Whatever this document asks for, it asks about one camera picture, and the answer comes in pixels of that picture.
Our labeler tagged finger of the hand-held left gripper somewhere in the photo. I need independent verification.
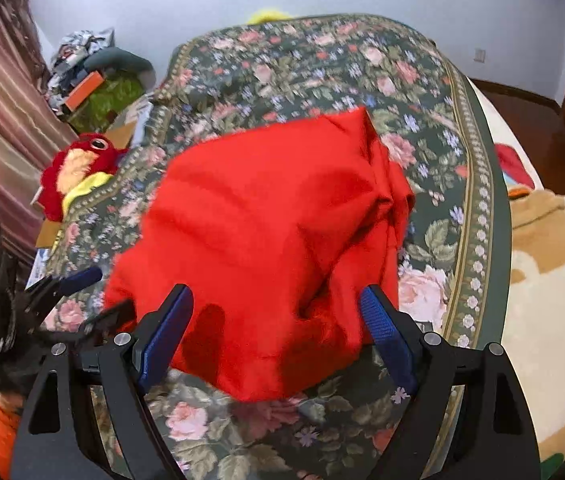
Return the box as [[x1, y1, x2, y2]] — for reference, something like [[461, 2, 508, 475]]
[[25, 266, 104, 313], [37, 299, 136, 356]]

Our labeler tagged grey pillow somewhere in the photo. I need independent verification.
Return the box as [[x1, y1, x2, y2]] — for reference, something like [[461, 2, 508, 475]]
[[82, 46, 156, 86]]

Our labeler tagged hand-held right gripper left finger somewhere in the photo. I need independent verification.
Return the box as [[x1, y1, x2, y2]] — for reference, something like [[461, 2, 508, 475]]
[[10, 284, 194, 480]]

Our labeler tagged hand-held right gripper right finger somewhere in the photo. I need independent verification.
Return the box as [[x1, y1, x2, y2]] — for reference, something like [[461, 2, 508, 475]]
[[360, 284, 541, 480]]

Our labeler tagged red garment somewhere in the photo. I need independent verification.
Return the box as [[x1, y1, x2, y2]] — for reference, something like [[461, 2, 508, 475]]
[[104, 106, 416, 403]]

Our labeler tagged pile of clutter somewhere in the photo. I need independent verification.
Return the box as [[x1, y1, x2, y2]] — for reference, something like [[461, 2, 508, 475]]
[[50, 30, 116, 106]]

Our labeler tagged red plush toy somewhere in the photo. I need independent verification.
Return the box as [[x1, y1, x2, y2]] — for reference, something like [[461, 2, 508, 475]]
[[37, 132, 128, 223]]

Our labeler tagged floral blanket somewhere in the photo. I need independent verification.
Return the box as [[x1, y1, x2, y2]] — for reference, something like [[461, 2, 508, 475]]
[[37, 12, 513, 480]]

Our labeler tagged yellow curved cushion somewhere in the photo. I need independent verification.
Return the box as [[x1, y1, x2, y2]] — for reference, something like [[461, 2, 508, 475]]
[[247, 7, 296, 26]]

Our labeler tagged person's left forearm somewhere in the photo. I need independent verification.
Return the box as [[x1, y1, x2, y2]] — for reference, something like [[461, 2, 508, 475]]
[[0, 392, 28, 480]]

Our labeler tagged orange box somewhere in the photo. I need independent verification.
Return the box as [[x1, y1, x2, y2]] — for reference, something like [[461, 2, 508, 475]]
[[65, 71, 106, 111]]

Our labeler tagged cardboard box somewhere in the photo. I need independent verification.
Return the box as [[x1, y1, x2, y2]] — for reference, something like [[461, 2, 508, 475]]
[[107, 102, 156, 148]]

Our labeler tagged beige cartoon blanket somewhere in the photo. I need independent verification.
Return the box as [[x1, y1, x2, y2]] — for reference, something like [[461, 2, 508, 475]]
[[467, 77, 565, 480]]

